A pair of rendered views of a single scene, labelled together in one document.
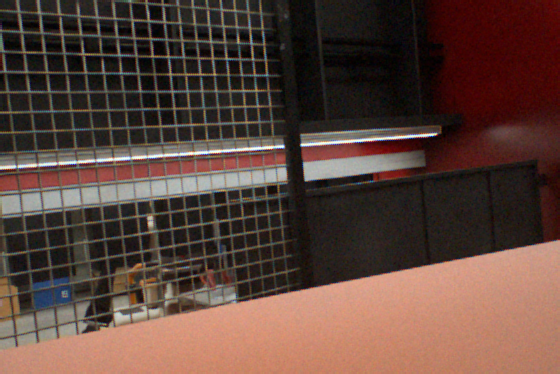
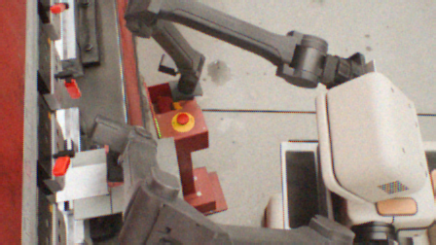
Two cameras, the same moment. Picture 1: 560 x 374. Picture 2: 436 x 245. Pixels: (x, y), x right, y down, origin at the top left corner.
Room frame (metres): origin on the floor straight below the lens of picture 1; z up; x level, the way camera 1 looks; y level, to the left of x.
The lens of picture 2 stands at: (2.38, -0.10, 2.10)
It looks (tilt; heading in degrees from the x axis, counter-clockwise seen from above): 60 degrees down; 117
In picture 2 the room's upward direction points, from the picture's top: 1 degrees counter-clockwise
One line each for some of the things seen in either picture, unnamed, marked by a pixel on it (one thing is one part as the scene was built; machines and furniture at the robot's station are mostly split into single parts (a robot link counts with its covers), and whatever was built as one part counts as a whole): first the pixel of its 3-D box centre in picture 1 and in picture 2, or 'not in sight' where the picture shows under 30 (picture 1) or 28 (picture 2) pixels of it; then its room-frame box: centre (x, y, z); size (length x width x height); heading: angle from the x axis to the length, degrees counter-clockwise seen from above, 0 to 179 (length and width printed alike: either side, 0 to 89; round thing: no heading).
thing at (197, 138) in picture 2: not in sight; (177, 116); (1.90, 0.57, 0.75); 0.20 x 0.16 x 0.18; 132
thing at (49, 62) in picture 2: (183, 224); (32, 67); (1.73, 0.29, 1.26); 0.15 x 0.09 x 0.17; 126
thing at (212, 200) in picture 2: not in sight; (196, 192); (1.92, 0.59, 0.06); 0.25 x 0.20 x 0.12; 42
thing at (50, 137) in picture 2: (241, 215); (31, 147); (1.85, 0.13, 1.26); 0.15 x 0.09 x 0.17; 126
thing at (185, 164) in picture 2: not in sight; (184, 162); (1.90, 0.57, 0.39); 0.05 x 0.05 x 0.54; 42
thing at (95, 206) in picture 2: (218, 295); (127, 177); (1.96, 0.24, 1.00); 0.26 x 0.18 x 0.01; 36
